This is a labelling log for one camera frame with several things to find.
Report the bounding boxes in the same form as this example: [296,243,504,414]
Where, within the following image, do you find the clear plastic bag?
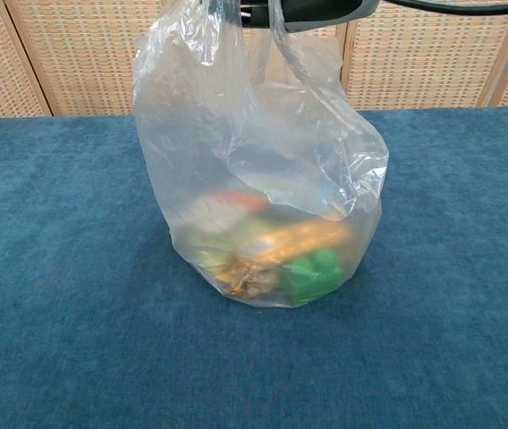
[131,0,391,310]

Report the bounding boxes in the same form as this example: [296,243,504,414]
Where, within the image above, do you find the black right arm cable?
[391,0,508,15]

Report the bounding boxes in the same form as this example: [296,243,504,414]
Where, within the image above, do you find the right black-silver robot hand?
[230,0,378,34]

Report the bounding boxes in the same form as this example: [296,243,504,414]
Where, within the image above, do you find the green toy block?
[286,248,343,308]

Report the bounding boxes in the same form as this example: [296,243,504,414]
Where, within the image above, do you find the blue table cloth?
[0,105,508,429]

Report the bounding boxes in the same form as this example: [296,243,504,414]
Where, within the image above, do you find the orange white small item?
[216,190,269,212]

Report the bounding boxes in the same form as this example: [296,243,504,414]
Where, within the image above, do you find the gold foil snack packet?
[212,220,354,301]

